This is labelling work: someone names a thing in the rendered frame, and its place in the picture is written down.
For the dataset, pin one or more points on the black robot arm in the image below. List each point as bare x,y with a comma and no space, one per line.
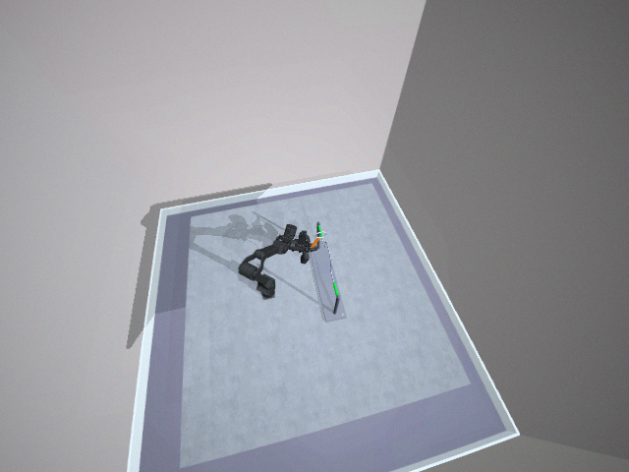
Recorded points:
265,283

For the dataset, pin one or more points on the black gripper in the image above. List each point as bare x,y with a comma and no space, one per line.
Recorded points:
305,256

